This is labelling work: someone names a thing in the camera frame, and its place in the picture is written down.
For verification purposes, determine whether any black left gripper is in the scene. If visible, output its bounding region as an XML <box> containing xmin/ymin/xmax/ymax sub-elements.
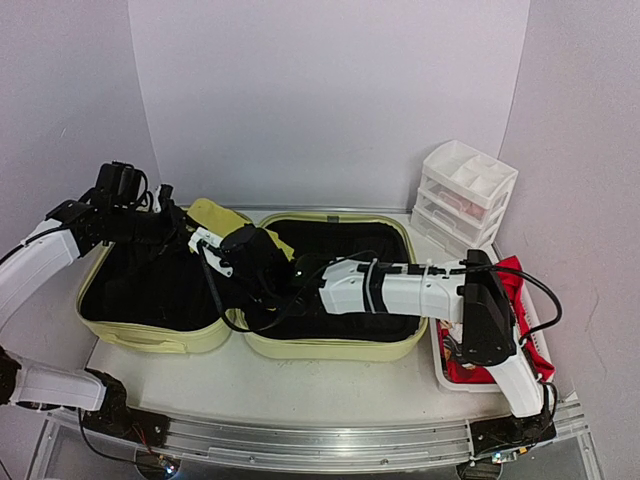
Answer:
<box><xmin>110</xmin><ymin>197</ymin><xmax>203</xmax><ymax>261</ymax></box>

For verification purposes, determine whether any yellow garment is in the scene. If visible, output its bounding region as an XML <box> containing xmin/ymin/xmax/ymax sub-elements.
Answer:
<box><xmin>186</xmin><ymin>198</ymin><xmax>294</xmax><ymax>264</ymax></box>

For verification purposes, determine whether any pale green hard-shell suitcase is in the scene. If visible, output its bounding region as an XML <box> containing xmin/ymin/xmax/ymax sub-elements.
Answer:
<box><xmin>76</xmin><ymin>212</ymin><xmax>427</xmax><ymax>361</ymax></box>

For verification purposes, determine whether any white printed garment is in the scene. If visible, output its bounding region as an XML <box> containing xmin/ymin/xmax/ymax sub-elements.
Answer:
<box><xmin>440</xmin><ymin>320</ymin><xmax>475</xmax><ymax>370</ymax></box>

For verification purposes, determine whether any white plastic drawer organizer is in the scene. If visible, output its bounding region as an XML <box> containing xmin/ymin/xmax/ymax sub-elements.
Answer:
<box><xmin>410</xmin><ymin>140</ymin><xmax>518</xmax><ymax>257</ymax></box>

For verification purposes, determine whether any red garment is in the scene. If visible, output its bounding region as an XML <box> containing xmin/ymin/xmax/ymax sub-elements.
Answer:
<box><xmin>434</xmin><ymin>250</ymin><xmax>559</xmax><ymax>392</ymax></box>

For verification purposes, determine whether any white perforated plastic basket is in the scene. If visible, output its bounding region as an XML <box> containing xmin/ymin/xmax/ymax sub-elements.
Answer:
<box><xmin>429</xmin><ymin>272</ymin><xmax>556</xmax><ymax>393</ymax></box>

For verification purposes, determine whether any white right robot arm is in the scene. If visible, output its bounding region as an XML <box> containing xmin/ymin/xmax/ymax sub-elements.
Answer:
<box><xmin>242</xmin><ymin>250</ymin><xmax>563</xmax><ymax>443</ymax></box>

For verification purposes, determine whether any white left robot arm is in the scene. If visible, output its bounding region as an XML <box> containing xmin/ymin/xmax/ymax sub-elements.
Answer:
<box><xmin>1</xmin><ymin>200</ymin><xmax>186</xmax><ymax>437</ymax></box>

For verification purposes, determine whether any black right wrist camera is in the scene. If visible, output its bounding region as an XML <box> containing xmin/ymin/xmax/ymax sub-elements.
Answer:
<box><xmin>219</xmin><ymin>224</ymin><xmax>287</xmax><ymax>279</ymax></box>

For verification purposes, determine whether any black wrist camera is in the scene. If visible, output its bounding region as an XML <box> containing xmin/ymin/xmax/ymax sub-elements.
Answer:
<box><xmin>90</xmin><ymin>161</ymin><xmax>148</xmax><ymax>208</ymax></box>
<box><xmin>219</xmin><ymin>224</ymin><xmax>287</xmax><ymax>279</ymax></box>

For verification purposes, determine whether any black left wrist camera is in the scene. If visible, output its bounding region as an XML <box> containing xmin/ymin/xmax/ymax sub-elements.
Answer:
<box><xmin>90</xmin><ymin>161</ymin><xmax>148</xmax><ymax>208</ymax></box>

